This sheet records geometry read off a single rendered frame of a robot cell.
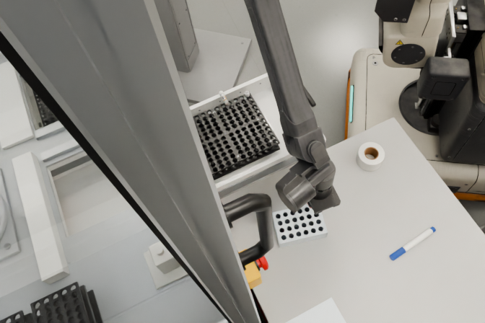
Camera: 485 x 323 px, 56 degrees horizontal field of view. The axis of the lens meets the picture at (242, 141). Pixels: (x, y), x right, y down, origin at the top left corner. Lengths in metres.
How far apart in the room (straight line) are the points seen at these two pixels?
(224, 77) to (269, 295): 1.42
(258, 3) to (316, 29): 1.73
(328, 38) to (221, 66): 0.60
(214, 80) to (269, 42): 1.49
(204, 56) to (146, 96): 2.28
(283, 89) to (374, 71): 1.22
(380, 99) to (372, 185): 0.78
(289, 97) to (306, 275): 0.49
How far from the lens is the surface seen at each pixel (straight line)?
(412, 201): 1.28
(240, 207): 0.40
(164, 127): 0.18
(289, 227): 1.18
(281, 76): 0.88
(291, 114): 0.89
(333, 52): 2.48
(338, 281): 1.18
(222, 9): 2.71
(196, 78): 2.37
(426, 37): 1.52
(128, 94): 0.17
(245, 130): 1.17
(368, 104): 1.97
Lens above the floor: 1.91
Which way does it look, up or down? 61 degrees down
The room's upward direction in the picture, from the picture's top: 9 degrees counter-clockwise
